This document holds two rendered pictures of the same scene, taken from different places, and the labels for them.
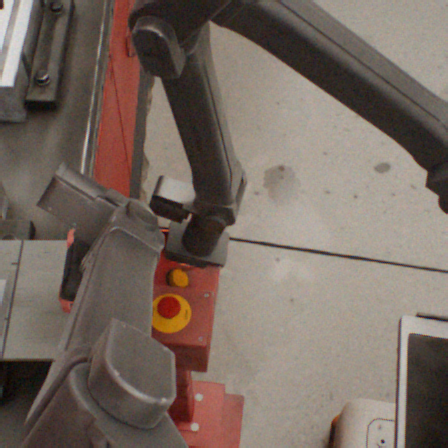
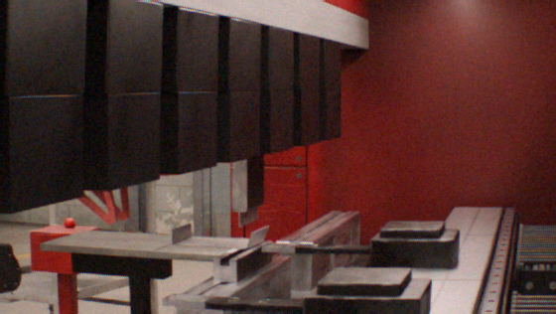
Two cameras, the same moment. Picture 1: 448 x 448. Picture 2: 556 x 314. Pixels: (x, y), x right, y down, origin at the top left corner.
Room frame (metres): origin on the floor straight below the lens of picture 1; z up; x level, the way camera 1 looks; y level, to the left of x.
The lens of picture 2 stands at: (1.96, 0.82, 1.21)
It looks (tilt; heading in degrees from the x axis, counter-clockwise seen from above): 3 degrees down; 194
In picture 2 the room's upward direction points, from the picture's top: straight up
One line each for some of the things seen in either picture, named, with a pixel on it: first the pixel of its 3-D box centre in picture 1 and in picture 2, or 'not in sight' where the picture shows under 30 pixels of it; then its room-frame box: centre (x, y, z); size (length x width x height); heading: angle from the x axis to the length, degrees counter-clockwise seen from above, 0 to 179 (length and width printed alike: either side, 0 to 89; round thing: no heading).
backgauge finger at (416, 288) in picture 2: not in sight; (294, 298); (0.86, 0.56, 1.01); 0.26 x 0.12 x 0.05; 92
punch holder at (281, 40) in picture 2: not in sight; (251, 88); (0.40, 0.39, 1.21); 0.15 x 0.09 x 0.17; 2
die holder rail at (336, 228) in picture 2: not in sight; (322, 250); (-0.13, 0.37, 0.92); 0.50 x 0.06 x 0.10; 2
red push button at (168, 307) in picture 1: (169, 310); not in sight; (0.51, 0.09, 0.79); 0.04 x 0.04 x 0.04
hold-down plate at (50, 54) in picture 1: (51, 49); not in sight; (1.03, 0.35, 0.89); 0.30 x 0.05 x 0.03; 2
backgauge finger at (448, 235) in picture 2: not in sight; (361, 242); (0.42, 0.54, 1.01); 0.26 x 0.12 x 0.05; 92
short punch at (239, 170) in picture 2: not in sight; (248, 187); (0.42, 0.39, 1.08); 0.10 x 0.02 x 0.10; 2
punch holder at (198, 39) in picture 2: not in sight; (160, 89); (0.79, 0.40, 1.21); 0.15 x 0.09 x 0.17; 2
